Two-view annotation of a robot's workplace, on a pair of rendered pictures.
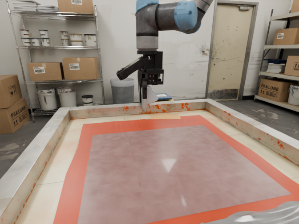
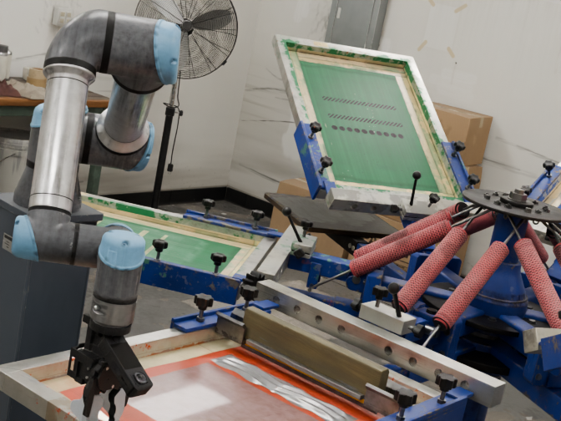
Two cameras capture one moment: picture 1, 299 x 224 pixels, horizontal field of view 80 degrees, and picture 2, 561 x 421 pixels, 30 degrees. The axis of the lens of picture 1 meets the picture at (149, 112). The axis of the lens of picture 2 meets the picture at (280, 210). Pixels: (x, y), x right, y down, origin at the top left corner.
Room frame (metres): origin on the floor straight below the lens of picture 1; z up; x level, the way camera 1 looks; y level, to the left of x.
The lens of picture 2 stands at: (1.56, 1.45, 1.83)
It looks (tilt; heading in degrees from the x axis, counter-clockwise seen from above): 13 degrees down; 229
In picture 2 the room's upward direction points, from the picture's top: 11 degrees clockwise
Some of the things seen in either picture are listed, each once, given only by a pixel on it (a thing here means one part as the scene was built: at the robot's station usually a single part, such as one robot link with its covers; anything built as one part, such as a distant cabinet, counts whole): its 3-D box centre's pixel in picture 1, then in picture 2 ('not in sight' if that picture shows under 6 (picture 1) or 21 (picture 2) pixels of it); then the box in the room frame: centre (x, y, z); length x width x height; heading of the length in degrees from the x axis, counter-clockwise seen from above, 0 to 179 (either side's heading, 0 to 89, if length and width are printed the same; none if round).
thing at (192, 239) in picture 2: not in sight; (183, 219); (-0.13, -0.95, 1.05); 1.08 x 0.61 x 0.23; 132
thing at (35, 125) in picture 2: not in sight; (60, 132); (0.47, -0.62, 1.37); 0.13 x 0.12 x 0.14; 152
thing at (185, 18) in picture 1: (178, 17); (108, 248); (0.62, -0.09, 1.28); 0.11 x 0.11 x 0.08; 62
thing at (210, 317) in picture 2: not in sight; (221, 326); (0.11, -0.38, 0.98); 0.30 x 0.05 x 0.07; 12
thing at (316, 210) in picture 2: not in sight; (380, 261); (-0.95, -0.92, 0.91); 1.34 x 0.40 x 0.08; 72
